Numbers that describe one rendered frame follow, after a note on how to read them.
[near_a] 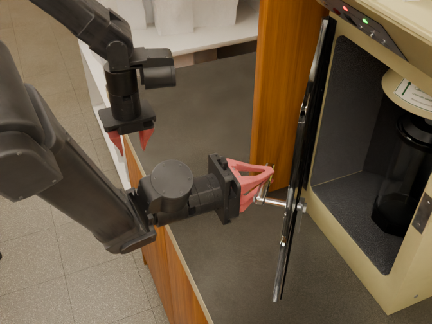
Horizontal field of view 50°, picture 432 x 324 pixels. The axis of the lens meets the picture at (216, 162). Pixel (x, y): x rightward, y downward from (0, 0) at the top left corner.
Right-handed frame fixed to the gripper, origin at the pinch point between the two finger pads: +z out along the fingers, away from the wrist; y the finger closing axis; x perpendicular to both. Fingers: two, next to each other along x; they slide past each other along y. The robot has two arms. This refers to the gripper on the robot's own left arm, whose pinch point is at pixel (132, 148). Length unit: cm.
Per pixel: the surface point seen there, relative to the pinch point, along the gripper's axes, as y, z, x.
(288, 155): 33.0, 5.5, -9.0
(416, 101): 36, -24, -35
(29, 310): -44, 110, 50
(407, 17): 23, -41, -42
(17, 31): -25, 109, 326
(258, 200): 12.1, -10.7, -32.9
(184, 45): 37, 17, 73
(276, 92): 28.0, -12.1, -9.0
